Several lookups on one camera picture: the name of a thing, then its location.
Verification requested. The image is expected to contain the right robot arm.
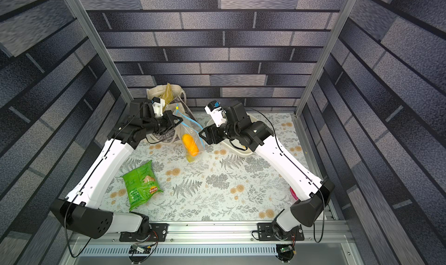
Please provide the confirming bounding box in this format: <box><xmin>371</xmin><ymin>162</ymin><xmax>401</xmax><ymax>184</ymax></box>
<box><xmin>179</xmin><ymin>101</ymin><xmax>335</xmax><ymax>240</ymax></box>

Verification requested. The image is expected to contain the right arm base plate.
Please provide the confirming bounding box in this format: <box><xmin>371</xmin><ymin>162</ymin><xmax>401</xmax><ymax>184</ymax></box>
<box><xmin>257</xmin><ymin>222</ymin><xmax>304</xmax><ymax>241</ymax></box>

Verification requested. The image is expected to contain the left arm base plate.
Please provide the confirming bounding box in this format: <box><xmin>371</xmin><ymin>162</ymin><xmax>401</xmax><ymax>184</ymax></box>
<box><xmin>119</xmin><ymin>223</ymin><xmax>169</xmax><ymax>243</ymax></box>

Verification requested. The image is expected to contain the floral table mat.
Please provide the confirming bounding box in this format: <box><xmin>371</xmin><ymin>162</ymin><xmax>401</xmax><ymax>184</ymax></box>
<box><xmin>102</xmin><ymin>111</ymin><xmax>328</xmax><ymax>222</ymax></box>

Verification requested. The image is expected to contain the left circuit board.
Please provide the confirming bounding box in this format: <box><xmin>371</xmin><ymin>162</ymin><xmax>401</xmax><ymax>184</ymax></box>
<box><xmin>129</xmin><ymin>244</ymin><xmax>152</xmax><ymax>255</ymax></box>

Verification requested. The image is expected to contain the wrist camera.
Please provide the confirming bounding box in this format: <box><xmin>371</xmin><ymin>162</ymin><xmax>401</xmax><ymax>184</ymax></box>
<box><xmin>152</xmin><ymin>97</ymin><xmax>166</xmax><ymax>118</ymax></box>
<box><xmin>204</xmin><ymin>101</ymin><xmax>226</xmax><ymax>128</ymax></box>

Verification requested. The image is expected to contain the left aluminium frame post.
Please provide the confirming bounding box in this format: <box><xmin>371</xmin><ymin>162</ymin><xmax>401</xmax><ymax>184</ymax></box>
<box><xmin>66</xmin><ymin>0</ymin><xmax>134</xmax><ymax>105</ymax></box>

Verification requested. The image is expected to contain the circuit board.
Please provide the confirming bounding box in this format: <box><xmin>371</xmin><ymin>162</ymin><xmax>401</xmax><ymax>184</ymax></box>
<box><xmin>129</xmin><ymin>244</ymin><xmax>152</xmax><ymax>255</ymax></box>
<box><xmin>276</xmin><ymin>244</ymin><xmax>295</xmax><ymax>263</ymax></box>

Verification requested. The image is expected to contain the right aluminium frame post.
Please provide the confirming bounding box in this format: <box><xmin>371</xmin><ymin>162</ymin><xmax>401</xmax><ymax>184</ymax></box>
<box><xmin>295</xmin><ymin>0</ymin><xmax>357</xmax><ymax>118</ymax></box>

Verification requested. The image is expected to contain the white serving dish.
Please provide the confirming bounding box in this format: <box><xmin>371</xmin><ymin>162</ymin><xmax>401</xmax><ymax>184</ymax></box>
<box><xmin>206</xmin><ymin>114</ymin><xmax>274</xmax><ymax>157</ymax></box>

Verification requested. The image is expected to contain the orange mango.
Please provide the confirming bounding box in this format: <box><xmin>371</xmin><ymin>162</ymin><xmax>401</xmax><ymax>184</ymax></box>
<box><xmin>182</xmin><ymin>134</ymin><xmax>199</xmax><ymax>157</ymax></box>

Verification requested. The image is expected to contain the yellow mango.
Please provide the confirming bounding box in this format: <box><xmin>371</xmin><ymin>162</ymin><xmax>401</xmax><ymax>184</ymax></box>
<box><xmin>186</xmin><ymin>154</ymin><xmax>196</xmax><ymax>163</ymax></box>

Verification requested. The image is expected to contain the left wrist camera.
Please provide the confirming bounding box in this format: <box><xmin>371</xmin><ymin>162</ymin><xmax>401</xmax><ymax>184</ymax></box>
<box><xmin>152</xmin><ymin>97</ymin><xmax>166</xmax><ymax>118</ymax></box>

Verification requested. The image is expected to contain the green chip bag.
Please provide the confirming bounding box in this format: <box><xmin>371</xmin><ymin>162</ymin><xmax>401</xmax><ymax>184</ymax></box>
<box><xmin>122</xmin><ymin>160</ymin><xmax>164</xmax><ymax>212</ymax></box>

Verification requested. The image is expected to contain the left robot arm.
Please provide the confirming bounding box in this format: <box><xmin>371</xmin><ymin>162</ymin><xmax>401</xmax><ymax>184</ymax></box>
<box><xmin>50</xmin><ymin>97</ymin><xmax>182</xmax><ymax>239</ymax></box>

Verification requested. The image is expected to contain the yellow snack packet in tote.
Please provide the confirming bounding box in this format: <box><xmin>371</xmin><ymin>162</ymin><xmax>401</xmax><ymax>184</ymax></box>
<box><xmin>160</xmin><ymin>83</ymin><xmax>174</xmax><ymax>105</ymax></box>

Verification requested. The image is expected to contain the beige canvas tote bag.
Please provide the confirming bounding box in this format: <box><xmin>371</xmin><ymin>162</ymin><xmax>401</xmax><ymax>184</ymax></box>
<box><xmin>146</xmin><ymin>85</ymin><xmax>197</xmax><ymax>144</ymax></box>

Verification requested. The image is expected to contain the pink lidded container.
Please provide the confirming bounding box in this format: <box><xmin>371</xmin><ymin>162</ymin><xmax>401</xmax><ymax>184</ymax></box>
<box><xmin>289</xmin><ymin>187</ymin><xmax>298</xmax><ymax>201</ymax></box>

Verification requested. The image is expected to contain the right circuit board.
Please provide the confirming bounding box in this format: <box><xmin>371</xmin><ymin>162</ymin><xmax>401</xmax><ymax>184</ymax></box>
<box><xmin>276</xmin><ymin>244</ymin><xmax>295</xmax><ymax>263</ymax></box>

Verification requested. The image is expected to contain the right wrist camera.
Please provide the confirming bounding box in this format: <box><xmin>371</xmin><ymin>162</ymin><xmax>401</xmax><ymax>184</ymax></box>
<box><xmin>204</xmin><ymin>101</ymin><xmax>226</xmax><ymax>128</ymax></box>

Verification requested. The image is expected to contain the clear zip-top bag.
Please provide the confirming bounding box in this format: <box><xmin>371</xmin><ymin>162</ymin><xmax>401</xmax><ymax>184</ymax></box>
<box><xmin>174</xmin><ymin>103</ymin><xmax>205</xmax><ymax>162</ymax></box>

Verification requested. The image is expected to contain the aluminium front rail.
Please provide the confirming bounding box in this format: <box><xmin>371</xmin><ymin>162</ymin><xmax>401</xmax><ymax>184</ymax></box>
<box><xmin>61</xmin><ymin>220</ymin><xmax>365</xmax><ymax>265</ymax></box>

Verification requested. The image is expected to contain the aluminium frame post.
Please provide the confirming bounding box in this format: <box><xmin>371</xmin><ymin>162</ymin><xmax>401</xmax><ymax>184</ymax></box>
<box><xmin>66</xmin><ymin>0</ymin><xmax>134</xmax><ymax>105</ymax></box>
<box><xmin>295</xmin><ymin>0</ymin><xmax>357</xmax><ymax>118</ymax></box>

